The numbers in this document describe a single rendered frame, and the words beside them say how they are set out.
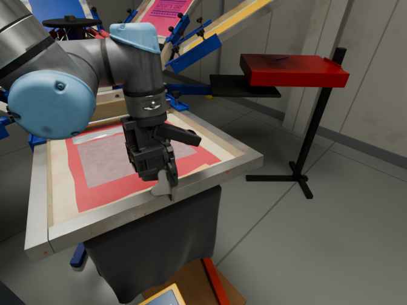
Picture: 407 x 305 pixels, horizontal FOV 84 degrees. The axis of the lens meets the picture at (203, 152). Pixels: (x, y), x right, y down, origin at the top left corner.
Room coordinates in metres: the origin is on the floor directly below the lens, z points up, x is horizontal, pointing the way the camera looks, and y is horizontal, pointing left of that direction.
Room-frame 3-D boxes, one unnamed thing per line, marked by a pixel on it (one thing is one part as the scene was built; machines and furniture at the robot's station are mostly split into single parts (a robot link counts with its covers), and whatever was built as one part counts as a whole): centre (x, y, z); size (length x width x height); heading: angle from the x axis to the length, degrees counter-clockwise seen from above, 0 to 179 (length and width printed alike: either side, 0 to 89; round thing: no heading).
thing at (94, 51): (0.36, 0.21, 1.40); 0.11 x 0.11 x 0.08; 17
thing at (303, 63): (1.65, -0.57, 1.06); 0.61 x 0.46 x 0.12; 93
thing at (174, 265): (0.46, 0.12, 0.74); 0.45 x 0.03 x 0.43; 123
